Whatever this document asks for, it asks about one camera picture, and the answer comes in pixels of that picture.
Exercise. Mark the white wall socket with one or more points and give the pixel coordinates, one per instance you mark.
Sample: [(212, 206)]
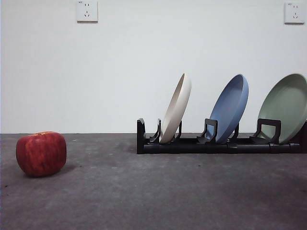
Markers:
[(87, 12), (293, 13)]

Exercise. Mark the red apple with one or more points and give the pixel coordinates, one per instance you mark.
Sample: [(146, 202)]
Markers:
[(40, 155)]

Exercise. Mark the black plate rack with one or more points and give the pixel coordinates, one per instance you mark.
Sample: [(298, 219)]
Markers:
[(187, 147)]

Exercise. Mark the pale yellow plate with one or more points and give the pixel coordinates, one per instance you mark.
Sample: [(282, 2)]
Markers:
[(177, 103)]

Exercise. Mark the blue plate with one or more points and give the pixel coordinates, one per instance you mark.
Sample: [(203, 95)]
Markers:
[(230, 107)]

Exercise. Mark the green plate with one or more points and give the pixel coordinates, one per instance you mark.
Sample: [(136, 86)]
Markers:
[(285, 107)]

